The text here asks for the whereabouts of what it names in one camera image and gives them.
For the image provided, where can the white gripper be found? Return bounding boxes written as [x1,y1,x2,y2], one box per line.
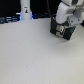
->
[56,1,83,33]

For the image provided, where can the dark background equipment left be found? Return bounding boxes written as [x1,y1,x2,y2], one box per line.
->
[0,13,21,24]

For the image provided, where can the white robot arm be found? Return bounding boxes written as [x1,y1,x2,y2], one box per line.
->
[56,0,84,32]

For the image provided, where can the black kcup holder box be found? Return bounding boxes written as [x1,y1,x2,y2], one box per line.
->
[50,18,75,40]

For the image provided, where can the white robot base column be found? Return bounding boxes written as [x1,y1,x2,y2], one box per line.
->
[20,0,32,20]

